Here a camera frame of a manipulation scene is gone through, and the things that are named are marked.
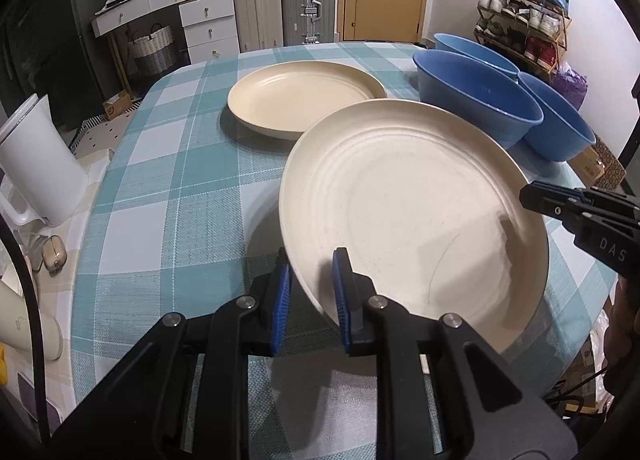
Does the purple plastic bag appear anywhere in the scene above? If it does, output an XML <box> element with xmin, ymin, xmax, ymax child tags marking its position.
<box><xmin>551</xmin><ymin>61</ymin><xmax>588</xmax><ymax>110</ymax></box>

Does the woven laundry basket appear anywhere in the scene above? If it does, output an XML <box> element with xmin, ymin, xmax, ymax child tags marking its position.
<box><xmin>128</xmin><ymin>24</ymin><xmax>178</xmax><ymax>76</ymax></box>

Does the black cable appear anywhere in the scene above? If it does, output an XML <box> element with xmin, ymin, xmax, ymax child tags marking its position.
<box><xmin>0</xmin><ymin>214</ymin><xmax>51</xmax><ymax>443</ymax></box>

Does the blue bowl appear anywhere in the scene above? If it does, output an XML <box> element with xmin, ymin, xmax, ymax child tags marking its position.
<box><xmin>412</xmin><ymin>50</ymin><xmax>544</xmax><ymax>149</ymax></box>
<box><xmin>518</xmin><ymin>72</ymin><xmax>596</xmax><ymax>162</ymax></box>
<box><xmin>434</xmin><ymin>33</ymin><xmax>520</xmax><ymax>81</ymax></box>

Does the cream plate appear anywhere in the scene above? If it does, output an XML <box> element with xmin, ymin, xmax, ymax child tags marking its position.
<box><xmin>279</xmin><ymin>99</ymin><xmax>549</xmax><ymax>352</ymax></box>
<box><xmin>227</xmin><ymin>60</ymin><xmax>387</xmax><ymax>140</ymax></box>

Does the small beige case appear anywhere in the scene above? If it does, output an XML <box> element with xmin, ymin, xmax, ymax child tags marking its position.
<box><xmin>41</xmin><ymin>235</ymin><xmax>67</xmax><ymax>276</ymax></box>

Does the white drawer desk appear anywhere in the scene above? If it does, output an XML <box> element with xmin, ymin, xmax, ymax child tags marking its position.
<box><xmin>91</xmin><ymin>0</ymin><xmax>240</xmax><ymax>64</ymax></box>

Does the beige hard suitcase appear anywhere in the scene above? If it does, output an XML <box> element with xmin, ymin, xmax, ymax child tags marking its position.
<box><xmin>233</xmin><ymin>0</ymin><xmax>283</xmax><ymax>53</ymax></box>

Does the right hand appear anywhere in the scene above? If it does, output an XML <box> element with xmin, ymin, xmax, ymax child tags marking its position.
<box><xmin>603</xmin><ymin>276</ymin><xmax>639</xmax><ymax>368</ymax></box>

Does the silver aluminium suitcase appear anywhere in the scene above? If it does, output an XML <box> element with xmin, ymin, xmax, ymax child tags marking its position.
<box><xmin>282</xmin><ymin>0</ymin><xmax>336</xmax><ymax>46</ymax></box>

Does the white electric kettle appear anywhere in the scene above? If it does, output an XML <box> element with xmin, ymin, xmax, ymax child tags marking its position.
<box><xmin>1</xmin><ymin>95</ymin><xmax>88</xmax><ymax>227</ymax></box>

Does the wooden shoe rack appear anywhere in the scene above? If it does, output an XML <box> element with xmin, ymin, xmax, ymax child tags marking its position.
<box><xmin>474</xmin><ymin>0</ymin><xmax>572</xmax><ymax>82</ymax></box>

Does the blue bowl front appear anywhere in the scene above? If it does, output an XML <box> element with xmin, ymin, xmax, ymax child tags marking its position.
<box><xmin>412</xmin><ymin>50</ymin><xmax>544</xmax><ymax>149</ymax></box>

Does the cream mug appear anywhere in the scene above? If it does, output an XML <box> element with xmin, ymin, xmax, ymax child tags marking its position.
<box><xmin>0</xmin><ymin>282</ymin><xmax>63</xmax><ymax>362</ymax></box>

